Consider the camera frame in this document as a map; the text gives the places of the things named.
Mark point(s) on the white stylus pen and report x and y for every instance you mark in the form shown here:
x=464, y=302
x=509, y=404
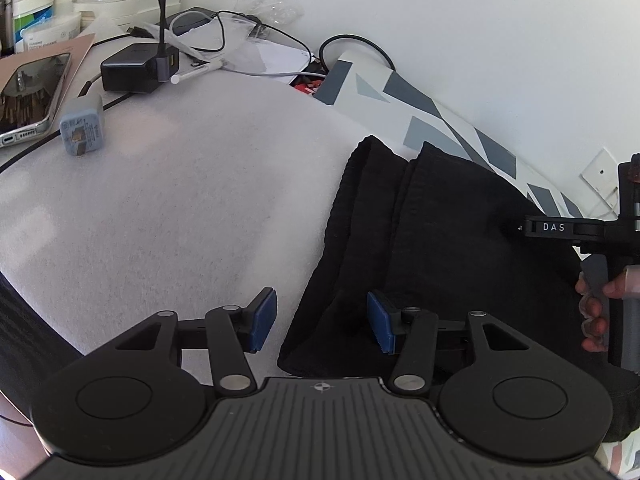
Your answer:
x=195, y=72

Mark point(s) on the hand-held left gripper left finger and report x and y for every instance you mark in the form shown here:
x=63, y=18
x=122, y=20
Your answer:
x=265, y=317

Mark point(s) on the dark ribbed cloth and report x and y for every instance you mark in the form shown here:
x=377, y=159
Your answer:
x=30, y=350

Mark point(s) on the clear plastic wrapper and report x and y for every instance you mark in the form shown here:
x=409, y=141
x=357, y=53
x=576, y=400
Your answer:
x=267, y=7

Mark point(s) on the white foam sheet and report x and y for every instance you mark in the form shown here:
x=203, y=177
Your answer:
x=175, y=185

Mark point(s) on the white jar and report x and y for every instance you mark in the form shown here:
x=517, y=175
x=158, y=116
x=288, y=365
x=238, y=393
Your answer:
x=52, y=32

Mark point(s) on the green label white bottle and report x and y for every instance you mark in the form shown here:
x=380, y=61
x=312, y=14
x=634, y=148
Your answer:
x=35, y=15

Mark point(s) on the blue-grey charger plug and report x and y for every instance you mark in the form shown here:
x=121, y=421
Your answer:
x=82, y=127

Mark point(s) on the smartphone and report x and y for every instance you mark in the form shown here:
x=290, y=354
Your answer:
x=30, y=95

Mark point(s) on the black power adapter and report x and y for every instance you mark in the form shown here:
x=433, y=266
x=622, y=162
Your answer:
x=130, y=70

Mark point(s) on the person's right hand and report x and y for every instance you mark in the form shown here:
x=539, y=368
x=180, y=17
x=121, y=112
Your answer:
x=614, y=290

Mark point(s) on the white wall socket plate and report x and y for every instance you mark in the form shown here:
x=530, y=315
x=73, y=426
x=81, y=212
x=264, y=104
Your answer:
x=600, y=175

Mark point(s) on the black pants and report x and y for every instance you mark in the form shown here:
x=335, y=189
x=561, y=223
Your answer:
x=450, y=235

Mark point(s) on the black power strip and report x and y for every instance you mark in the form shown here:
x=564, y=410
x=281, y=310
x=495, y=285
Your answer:
x=310, y=72

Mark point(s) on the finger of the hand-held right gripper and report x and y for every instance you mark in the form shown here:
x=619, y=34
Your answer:
x=550, y=227

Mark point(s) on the brown cardboard envelope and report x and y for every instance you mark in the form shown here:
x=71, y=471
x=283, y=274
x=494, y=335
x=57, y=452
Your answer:
x=75, y=45

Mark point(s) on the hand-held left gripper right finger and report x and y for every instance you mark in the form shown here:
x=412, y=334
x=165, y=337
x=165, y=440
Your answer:
x=380, y=322

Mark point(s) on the white paper sheet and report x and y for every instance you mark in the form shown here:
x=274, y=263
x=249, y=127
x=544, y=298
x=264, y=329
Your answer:
x=272, y=57

